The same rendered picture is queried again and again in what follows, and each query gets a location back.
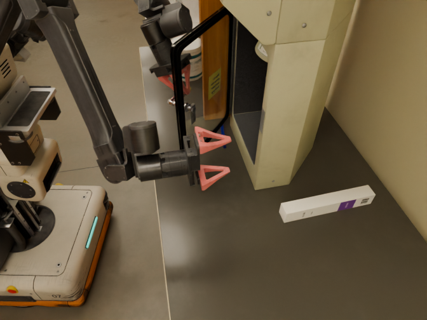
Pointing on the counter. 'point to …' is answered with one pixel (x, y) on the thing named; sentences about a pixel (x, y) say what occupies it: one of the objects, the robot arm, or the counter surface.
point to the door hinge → (232, 63)
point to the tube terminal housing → (295, 87)
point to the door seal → (181, 70)
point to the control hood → (257, 17)
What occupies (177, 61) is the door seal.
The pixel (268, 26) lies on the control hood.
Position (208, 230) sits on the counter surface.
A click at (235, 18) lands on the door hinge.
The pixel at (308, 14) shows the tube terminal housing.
